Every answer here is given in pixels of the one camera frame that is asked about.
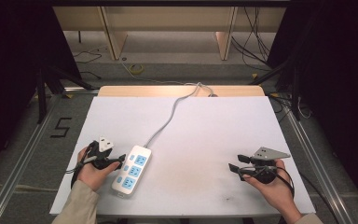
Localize white power strip blue sockets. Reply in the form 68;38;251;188
110;145;153;199

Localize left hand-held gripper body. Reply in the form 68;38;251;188
88;135;117;171

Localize person's left hand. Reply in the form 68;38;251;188
76;147;121;192

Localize yellow tape roll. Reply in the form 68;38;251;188
128;63;145;76

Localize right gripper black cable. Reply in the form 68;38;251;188
240;165;340;224

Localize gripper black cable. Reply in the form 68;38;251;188
240;165;340;224
65;141;98;190

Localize dark curtain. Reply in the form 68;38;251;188
0;0;82;183
265;0;358;216

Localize bundle of black cables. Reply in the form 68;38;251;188
230;6;273;68

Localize person's right hand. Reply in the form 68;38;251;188
241;159;303;219

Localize white board table cover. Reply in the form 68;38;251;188
48;95;317;217

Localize thin white floor cable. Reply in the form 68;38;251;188
118;57;186;86

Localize grey power strip cable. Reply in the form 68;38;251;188
143;81;216;149

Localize light wooden shelf unit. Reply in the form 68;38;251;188
52;6;287;62

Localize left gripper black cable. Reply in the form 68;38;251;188
65;141;98;190

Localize thin black floor cable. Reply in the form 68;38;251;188
72;46;104;80

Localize aluminium floor rail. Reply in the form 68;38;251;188
269;92;357;224
0;88;99;224

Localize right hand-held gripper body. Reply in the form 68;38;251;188
247;147;292;185

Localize black metal stand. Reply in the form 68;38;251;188
34;60;95;125
249;57;303;121

